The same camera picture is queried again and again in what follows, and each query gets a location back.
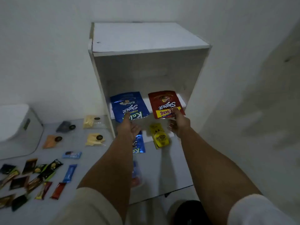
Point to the person's right hand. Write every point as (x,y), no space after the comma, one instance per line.
(179,125)

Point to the person's left hand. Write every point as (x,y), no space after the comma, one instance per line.
(127,128)

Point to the blue snack pouch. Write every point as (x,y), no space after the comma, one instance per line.
(139,145)
(127,103)

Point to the yellow snack pouch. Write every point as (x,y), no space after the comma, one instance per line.
(159,138)

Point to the red snack pouch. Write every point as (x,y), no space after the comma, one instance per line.
(164,103)

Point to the bag of yellow sticks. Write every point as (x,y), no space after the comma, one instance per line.
(89,121)
(92,139)

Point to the clear plastic container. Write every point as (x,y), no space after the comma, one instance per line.
(136,175)

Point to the small light blue packet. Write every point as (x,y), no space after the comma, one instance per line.
(72,155)

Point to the clear bag of dark snacks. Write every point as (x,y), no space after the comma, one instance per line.
(63,126)

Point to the long blue candy bar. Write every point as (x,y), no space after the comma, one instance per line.
(69,173)

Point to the clear bag of orange snacks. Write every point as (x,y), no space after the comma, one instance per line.
(49,141)

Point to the cluster of dark candy packets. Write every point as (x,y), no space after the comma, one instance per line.
(50,167)

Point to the orange red candy bar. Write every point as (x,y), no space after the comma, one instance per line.
(58,191)

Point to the red yellow candy bar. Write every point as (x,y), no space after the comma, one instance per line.
(43,190)

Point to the white lidded storage box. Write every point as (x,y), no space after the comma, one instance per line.
(16,124)

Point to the person's right forearm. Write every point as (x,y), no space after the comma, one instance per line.
(211,171)

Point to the person's left forearm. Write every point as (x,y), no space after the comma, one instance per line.
(110,166)

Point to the person's white shirt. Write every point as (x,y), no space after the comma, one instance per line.
(89,208)

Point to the person's black shorts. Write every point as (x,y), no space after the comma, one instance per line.
(189,214)

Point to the white shelf cabinet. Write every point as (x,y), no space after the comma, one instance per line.
(145,37)

